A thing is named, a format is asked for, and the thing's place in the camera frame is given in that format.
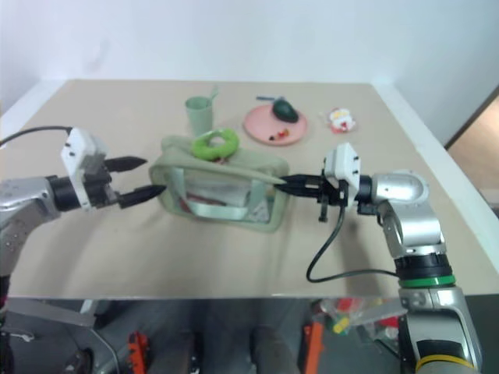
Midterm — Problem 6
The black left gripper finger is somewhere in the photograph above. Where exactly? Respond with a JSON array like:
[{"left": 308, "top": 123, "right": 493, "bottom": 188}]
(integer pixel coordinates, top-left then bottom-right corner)
[
  {"left": 104, "top": 156, "right": 149, "bottom": 174},
  {"left": 116, "top": 184, "right": 169, "bottom": 210}
]

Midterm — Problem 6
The orange black tool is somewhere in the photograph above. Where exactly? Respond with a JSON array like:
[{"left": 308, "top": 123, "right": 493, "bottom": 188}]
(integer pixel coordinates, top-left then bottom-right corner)
[{"left": 126, "top": 330, "right": 151, "bottom": 374}]

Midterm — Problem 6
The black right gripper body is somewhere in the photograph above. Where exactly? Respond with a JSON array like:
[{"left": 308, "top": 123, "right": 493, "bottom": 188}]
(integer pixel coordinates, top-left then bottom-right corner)
[{"left": 314, "top": 175, "right": 350, "bottom": 224}]

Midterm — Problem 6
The dark green avocado toy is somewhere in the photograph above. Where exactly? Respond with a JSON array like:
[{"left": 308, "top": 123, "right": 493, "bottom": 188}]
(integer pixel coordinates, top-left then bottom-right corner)
[{"left": 271, "top": 99, "right": 299, "bottom": 123}]

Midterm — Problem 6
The red white santa figure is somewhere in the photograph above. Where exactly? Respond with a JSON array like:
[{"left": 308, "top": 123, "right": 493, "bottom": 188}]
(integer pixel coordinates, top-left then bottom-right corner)
[{"left": 319, "top": 108, "right": 358, "bottom": 136}]

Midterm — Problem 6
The pale green plastic cup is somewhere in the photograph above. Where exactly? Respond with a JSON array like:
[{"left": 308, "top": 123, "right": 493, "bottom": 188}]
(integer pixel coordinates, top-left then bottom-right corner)
[{"left": 184, "top": 96, "right": 216, "bottom": 138}]

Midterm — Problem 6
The green clear-front zip pouch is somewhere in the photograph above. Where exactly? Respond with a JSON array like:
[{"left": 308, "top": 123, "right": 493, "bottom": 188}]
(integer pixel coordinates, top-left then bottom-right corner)
[{"left": 149, "top": 134, "right": 290, "bottom": 235}]

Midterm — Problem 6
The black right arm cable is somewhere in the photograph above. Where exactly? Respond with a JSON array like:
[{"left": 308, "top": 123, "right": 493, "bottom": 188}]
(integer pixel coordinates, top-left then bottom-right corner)
[{"left": 306, "top": 190, "right": 401, "bottom": 284}]

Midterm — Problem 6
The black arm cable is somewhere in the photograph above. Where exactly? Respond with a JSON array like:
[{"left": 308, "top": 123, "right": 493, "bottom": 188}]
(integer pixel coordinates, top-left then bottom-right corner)
[
  {"left": 306, "top": 190, "right": 401, "bottom": 284},
  {"left": 0, "top": 125, "right": 75, "bottom": 150}
]

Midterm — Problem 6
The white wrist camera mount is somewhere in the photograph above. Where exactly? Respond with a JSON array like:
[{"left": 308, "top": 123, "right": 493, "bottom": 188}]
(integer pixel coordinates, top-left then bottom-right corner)
[
  {"left": 60, "top": 126, "right": 109, "bottom": 212},
  {"left": 324, "top": 142, "right": 363, "bottom": 207}
]

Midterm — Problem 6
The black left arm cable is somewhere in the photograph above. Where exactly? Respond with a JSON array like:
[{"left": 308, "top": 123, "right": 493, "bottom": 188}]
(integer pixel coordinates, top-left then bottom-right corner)
[{"left": 0, "top": 125, "right": 75, "bottom": 150}]

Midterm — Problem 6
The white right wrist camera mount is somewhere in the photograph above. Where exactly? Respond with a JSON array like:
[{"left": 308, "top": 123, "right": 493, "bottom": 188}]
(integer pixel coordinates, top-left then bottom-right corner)
[{"left": 324, "top": 142, "right": 363, "bottom": 207}]

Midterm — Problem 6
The green plush donut keychain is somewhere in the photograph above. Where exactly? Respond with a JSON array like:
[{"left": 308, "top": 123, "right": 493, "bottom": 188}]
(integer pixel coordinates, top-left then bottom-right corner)
[{"left": 190, "top": 127, "right": 240, "bottom": 161}]

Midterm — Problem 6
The orange plastic object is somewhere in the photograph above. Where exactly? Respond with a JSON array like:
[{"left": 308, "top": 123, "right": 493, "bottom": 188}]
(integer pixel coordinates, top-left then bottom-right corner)
[{"left": 303, "top": 322, "right": 325, "bottom": 374}]

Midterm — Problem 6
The pink round plate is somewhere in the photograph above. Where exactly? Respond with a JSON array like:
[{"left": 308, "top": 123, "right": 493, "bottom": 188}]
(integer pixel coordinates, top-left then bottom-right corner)
[{"left": 242, "top": 103, "right": 308, "bottom": 147}]

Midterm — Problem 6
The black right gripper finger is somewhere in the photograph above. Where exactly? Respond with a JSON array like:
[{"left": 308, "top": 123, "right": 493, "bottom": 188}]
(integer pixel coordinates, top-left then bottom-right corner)
[
  {"left": 274, "top": 184, "right": 325, "bottom": 198},
  {"left": 280, "top": 174, "right": 325, "bottom": 185}
]

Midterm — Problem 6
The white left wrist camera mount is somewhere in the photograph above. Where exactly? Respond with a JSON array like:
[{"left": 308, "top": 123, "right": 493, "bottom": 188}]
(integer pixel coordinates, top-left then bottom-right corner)
[{"left": 60, "top": 126, "right": 109, "bottom": 212}]

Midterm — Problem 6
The clear bag of colourful toys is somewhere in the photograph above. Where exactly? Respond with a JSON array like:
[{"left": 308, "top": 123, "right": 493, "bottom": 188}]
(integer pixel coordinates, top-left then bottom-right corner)
[{"left": 319, "top": 298, "right": 406, "bottom": 344}]

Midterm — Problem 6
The grey metal stand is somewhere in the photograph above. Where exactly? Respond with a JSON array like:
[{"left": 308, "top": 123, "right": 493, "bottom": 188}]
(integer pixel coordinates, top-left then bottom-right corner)
[{"left": 7, "top": 298, "right": 118, "bottom": 374}]

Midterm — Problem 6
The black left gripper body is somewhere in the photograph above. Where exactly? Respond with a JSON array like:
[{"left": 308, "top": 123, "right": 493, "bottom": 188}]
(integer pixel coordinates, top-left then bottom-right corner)
[{"left": 80, "top": 155, "right": 122, "bottom": 210}]

